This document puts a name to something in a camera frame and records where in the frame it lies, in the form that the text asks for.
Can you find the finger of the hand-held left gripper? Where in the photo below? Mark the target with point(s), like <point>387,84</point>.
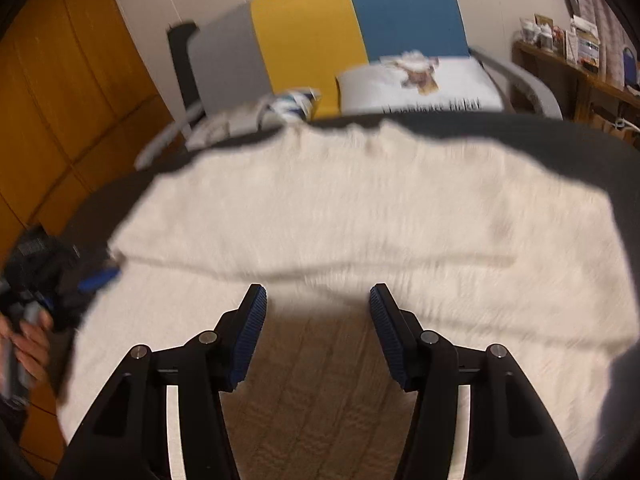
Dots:
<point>100,279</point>

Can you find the clutter of boxes and bottles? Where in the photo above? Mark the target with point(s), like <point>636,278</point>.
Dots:
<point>555,35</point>

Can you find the blue chair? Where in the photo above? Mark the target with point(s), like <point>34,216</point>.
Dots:
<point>631,65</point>

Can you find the blue white patterned pillow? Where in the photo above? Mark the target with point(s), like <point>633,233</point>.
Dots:
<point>290,105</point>

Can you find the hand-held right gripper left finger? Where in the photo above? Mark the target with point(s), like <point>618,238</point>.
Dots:
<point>247,340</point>

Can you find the white deer print pillow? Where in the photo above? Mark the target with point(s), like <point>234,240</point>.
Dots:
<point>450,90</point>

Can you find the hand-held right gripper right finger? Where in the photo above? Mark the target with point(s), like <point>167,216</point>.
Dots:
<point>387,340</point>

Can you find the person's left hand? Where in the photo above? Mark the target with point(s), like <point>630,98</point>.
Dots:
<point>35,350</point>

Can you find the grey yellow blue sofa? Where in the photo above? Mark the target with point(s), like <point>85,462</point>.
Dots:
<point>300,25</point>

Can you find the wooden desk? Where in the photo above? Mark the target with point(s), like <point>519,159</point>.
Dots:
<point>575,90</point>

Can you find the white knit sweater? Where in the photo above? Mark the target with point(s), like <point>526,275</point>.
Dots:
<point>350,210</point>

